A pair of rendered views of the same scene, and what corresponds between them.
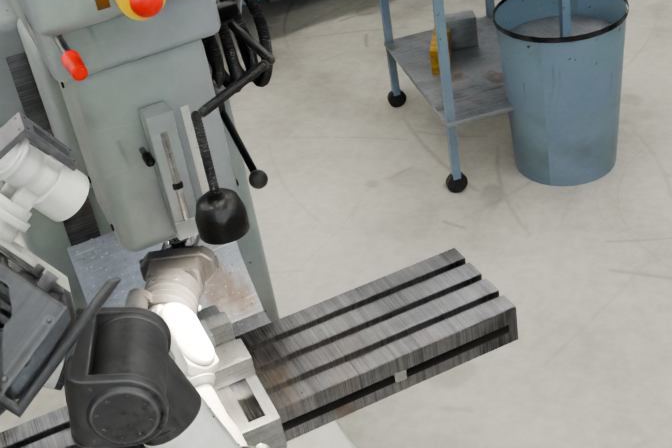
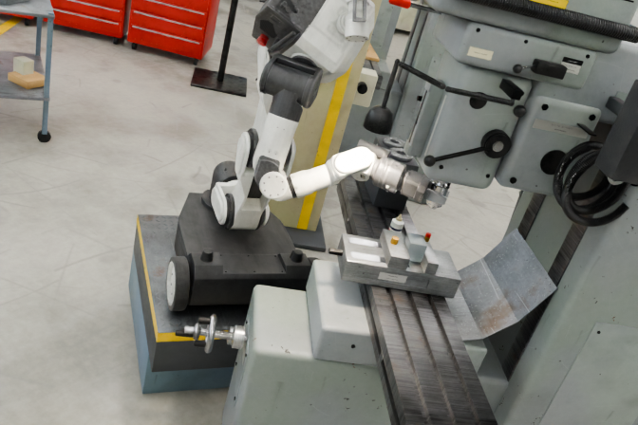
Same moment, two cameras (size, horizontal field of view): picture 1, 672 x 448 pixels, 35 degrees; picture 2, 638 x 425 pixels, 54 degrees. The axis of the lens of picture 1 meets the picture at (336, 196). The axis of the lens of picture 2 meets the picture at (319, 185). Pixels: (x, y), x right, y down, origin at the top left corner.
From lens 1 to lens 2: 1.93 m
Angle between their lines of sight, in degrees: 82
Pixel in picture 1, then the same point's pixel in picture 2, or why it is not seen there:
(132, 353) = (285, 69)
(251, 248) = (541, 341)
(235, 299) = (490, 322)
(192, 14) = (457, 41)
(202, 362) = (334, 162)
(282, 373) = (401, 302)
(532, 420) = not seen: outside the picture
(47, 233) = (519, 212)
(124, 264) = (510, 258)
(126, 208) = not seen: hidden behind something
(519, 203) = not seen: outside the picture
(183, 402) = (275, 103)
